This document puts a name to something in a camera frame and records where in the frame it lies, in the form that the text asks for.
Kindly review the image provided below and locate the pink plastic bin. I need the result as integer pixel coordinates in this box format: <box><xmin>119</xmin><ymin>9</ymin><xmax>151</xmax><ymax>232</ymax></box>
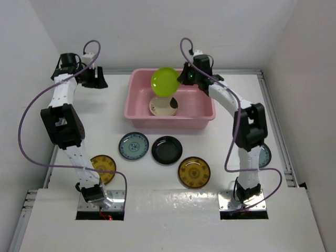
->
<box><xmin>124</xmin><ymin>68</ymin><xmax>216</xmax><ymax>130</ymax></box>

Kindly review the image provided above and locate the blue white patterned plate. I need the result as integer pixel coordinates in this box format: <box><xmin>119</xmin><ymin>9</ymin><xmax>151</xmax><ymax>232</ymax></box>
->
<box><xmin>118</xmin><ymin>132</ymin><xmax>149</xmax><ymax>161</ymax></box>

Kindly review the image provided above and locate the cream plate with green leaf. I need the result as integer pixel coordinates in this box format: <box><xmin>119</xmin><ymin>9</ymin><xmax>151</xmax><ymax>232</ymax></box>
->
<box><xmin>149</xmin><ymin>96</ymin><xmax>179</xmax><ymax>117</ymax></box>

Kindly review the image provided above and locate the metal base plate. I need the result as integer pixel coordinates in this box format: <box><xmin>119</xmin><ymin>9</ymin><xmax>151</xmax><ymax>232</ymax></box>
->
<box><xmin>218</xmin><ymin>190</ymin><xmax>267</xmax><ymax>212</ymax></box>
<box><xmin>77</xmin><ymin>190</ymin><xmax>125</xmax><ymax>212</ymax></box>

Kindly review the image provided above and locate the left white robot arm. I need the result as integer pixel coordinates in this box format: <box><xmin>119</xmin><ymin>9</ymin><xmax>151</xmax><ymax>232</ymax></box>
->
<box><xmin>40</xmin><ymin>52</ymin><xmax>112</xmax><ymax>209</ymax></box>

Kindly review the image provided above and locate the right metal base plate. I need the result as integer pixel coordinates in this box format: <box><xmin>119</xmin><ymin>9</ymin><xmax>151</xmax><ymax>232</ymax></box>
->
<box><xmin>218</xmin><ymin>190</ymin><xmax>267</xmax><ymax>212</ymax></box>

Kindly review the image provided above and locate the black plate on table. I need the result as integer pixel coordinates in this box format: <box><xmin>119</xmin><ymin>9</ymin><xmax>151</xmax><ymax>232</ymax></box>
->
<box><xmin>151</xmin><ymin>135</ymin><xmax>183</xmax><ymax>165</ymax></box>

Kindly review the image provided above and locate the lime green plate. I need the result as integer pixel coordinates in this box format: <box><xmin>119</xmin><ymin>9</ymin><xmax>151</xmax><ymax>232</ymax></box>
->
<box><xmin>151</xmin><ymin>67</ymin><xmax>180</xmax><ymax>97</ymax></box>

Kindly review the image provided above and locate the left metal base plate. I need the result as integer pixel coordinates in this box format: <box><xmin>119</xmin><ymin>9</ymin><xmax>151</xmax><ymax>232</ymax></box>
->
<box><xmin>77</xmin><ymin>190</ymin><xmax>125</xmax><ymax>212</ymax></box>

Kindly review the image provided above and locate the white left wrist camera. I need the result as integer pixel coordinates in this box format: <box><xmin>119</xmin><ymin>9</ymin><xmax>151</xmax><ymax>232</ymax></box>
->
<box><xmin>81</xmin><ymin>52</ymin><xmax>96</xmax><ymax>66</ymax></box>

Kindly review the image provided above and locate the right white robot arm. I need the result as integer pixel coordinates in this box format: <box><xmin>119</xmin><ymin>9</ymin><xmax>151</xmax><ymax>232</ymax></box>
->
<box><xmin>176</xmin><ymin>50</ymin><xmax>268</xmax><ymax>203</ymax></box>

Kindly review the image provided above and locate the yellow patterned plate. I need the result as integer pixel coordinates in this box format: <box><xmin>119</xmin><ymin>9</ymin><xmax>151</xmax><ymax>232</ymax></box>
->
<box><xmin>90</xmin><ymin>155</ymin><xmax>117</xmax><ymax>185</ymax></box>
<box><xmin>177</xmin><ymin>156</ymin><xmax>211</xmax><ymax>189</ymax></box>

